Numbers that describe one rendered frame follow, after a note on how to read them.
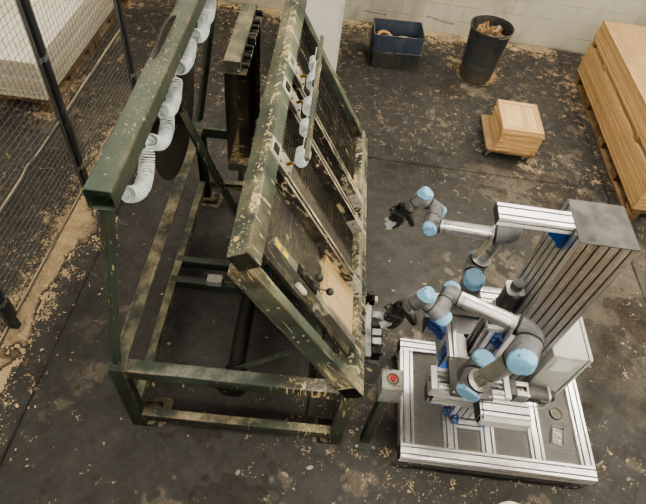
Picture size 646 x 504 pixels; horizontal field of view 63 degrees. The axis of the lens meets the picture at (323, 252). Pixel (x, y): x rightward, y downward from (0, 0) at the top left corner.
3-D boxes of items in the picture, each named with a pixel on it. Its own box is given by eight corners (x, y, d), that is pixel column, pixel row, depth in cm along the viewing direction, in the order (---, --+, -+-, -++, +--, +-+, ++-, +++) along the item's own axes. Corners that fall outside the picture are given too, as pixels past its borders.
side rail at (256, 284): (336, 390, 284) (355, 387, 280) (226, 275, 209) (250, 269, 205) (337, 379, 288) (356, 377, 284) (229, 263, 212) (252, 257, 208)
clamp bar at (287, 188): (350, 296, 319) (388, 289, 310) (250, 156, 238) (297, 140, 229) (351, 283, 325) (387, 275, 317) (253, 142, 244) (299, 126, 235)
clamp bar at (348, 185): (353, 210, 365) (386, 201, 356) (271, 67, 284) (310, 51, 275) (354, 199, 371) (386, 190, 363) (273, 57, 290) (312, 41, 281)
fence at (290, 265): (348, 347, 298) (355, 346, 296) (266, 246, 233) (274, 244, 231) (349, 339, 301) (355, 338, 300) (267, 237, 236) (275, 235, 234)
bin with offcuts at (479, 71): (497, 90, 639) (518, 40, 588) (455, 84, 638) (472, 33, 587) (492, 66, 671) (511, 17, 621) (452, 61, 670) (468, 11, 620)
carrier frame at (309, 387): (340, 445, 351) (360, 393, 287) (132, 424, 345) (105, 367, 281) (350, 208, 489) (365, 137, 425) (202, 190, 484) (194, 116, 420)
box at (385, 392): (397, 403, 293) (404, 390, 279) (376, 401, 293) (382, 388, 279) (396, 384, 301) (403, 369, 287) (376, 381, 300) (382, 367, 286)
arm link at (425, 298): (436, 305, 226) (422, 292, 225) (419, 315, 234) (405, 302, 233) (440, 294, 232) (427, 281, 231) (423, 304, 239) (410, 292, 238)
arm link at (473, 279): (456, 294, 297) (463, 280, 286) (460, 276, 305) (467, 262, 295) (477, 301, 295) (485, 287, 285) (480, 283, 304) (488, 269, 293)
